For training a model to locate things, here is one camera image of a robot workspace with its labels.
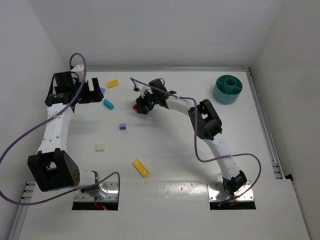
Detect yellow lego brick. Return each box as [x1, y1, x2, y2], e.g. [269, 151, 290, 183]
[107, 79, 119, 88]

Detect long yellow lego plate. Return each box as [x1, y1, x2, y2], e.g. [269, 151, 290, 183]
[132, 159, 150, 178]

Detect red sloped lego brick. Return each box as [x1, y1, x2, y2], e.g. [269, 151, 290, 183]
[132, 104, 139, 112]

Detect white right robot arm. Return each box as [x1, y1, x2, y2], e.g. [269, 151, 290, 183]
[130, 78, 247, 196]

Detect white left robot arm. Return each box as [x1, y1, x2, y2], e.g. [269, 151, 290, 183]
[27, 65, 104, 192]

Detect teal lego brick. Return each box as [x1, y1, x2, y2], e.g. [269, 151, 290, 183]
[103, 99, 114, 110]

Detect purple lego brick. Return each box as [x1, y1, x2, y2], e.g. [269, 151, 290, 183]
[119, 123, 127, 130]

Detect white lego brick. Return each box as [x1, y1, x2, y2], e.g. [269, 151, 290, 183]
[94, 144, 105, 152]

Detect teal round divided container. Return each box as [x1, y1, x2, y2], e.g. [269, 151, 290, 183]
[213, 75, 243, 105]

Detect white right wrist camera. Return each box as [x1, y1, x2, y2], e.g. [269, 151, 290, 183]
[139, 85, 153, 98]

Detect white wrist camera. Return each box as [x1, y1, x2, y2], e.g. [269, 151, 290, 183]
[139, 85, 153, 98]
[70, 64, 85, 81]

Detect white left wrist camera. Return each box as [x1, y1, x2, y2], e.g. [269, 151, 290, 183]
[70, 64, 85, 81]

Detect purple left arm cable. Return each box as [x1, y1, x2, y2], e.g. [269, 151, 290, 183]
[0, 52, 121, 206]

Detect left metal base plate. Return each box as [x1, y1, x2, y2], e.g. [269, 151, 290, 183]
[73, 181, 119, 203]

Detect metal base plate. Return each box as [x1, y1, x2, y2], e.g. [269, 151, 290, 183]
[207, 181, 255, 203]
[73, 181, 119, 203]

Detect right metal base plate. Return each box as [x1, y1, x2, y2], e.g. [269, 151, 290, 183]
[207, 181, 255, 203]

